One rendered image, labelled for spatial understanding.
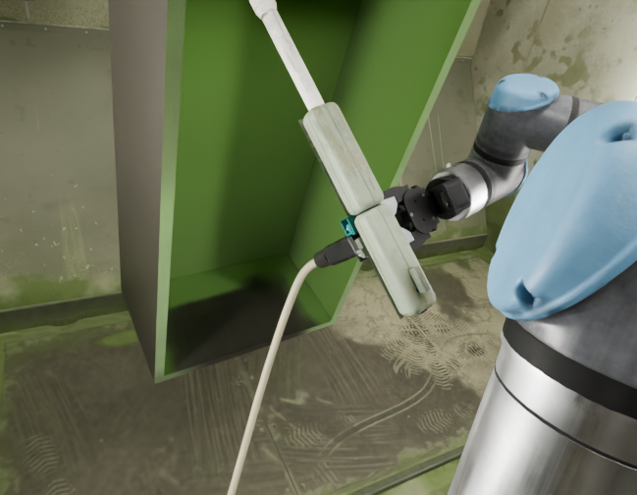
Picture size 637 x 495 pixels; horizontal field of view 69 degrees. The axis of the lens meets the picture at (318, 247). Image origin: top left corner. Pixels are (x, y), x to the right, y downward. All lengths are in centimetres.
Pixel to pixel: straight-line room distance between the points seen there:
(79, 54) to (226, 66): 117
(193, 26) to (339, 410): 140
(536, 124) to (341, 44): 69
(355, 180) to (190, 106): 68
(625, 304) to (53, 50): 222
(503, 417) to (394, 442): 160
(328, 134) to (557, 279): 45
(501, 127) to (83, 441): 156
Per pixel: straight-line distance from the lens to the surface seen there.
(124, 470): 173
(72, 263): 215
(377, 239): 61
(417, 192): 73
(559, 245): 21
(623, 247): 22
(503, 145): 81
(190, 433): 178
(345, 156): 62
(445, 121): 301
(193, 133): 126
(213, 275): 163
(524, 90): 78
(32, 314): 218
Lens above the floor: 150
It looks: 32 degrees down
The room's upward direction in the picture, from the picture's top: 10 degrees clockwise
